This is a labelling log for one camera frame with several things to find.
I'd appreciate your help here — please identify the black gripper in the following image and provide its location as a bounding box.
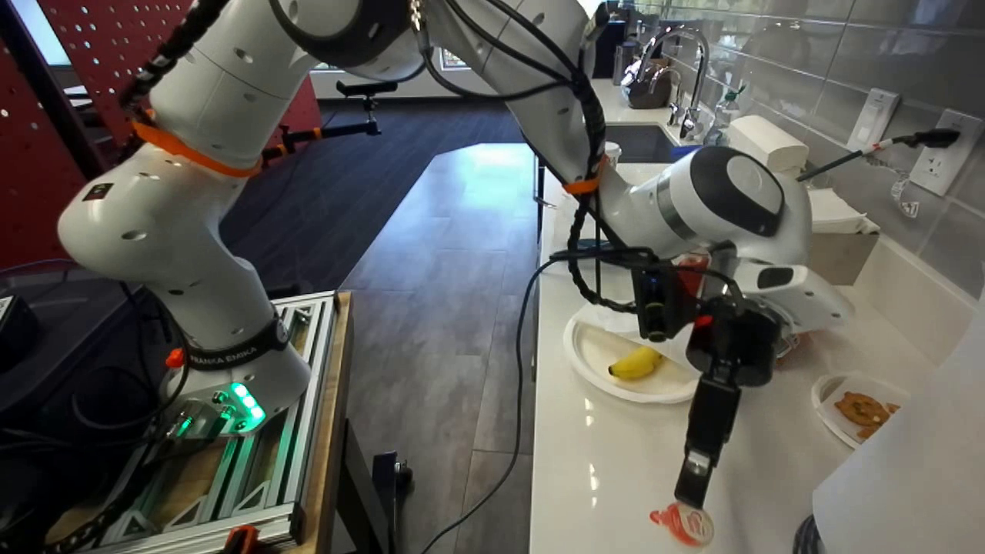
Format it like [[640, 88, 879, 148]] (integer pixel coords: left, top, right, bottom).
[[671, 292, 784, 511]]

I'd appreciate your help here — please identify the yellow banana piece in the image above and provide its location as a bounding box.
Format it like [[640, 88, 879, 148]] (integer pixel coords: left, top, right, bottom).
[[605, 344, 668, 384]]

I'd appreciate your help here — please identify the white bowl with snacks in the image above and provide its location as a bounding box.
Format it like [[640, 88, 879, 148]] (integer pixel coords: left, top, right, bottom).
[[808, 371, 910, 454]]

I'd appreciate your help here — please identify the white paper towel roll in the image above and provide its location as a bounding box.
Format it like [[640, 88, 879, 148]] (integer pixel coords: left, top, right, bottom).
[[808, 295, 985, 554]]

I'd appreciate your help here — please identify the steel sink basin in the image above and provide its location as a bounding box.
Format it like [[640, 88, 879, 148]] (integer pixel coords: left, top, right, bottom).
[[603, 119, 686, 166]]

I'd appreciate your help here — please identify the black power plug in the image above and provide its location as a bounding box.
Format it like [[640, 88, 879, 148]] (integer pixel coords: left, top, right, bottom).
[[887, 125, 966, 160]]

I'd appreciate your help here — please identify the chrome arched faucet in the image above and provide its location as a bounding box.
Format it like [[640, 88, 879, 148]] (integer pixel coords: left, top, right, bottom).
[[658, 25, 721, 141]]

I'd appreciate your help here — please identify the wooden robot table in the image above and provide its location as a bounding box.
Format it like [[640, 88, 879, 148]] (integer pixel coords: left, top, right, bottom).
[[295, 289, 356, 554]]

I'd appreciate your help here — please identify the orange clamp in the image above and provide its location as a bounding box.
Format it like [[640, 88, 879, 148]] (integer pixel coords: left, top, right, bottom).
[[218, 521, 264, 554]]

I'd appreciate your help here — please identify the black weight bench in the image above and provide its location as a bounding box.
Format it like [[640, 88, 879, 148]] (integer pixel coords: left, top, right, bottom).
[[273, 77, 399, 148]]

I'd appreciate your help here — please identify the black control box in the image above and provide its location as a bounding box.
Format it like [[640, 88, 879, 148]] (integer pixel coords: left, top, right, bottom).
[[0, 289, 42, 373]]

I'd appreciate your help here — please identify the narrow red pegboard panel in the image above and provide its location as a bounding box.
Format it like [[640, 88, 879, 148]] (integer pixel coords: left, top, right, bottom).
[[0, 40, 117, 275]]

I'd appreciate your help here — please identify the large red pegboard panel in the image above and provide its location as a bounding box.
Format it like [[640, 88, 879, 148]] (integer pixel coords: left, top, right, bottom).
[[39, 0, 326, 136]]

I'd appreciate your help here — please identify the black wrist cable bundle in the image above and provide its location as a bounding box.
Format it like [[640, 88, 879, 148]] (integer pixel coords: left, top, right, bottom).
[[410, 0, 658, 317]]

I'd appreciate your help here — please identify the white wall outlet with plug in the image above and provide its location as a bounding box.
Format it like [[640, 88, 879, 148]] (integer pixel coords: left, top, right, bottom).
[[904, 106, 985, 200]]

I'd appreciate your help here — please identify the white wall switch plate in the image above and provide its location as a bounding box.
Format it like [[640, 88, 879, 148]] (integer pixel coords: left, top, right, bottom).
[[842, 86, 904, 155]]

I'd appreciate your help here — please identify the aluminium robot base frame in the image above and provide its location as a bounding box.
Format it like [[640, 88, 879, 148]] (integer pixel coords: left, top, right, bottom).
[[42, 289, 340, 554]]

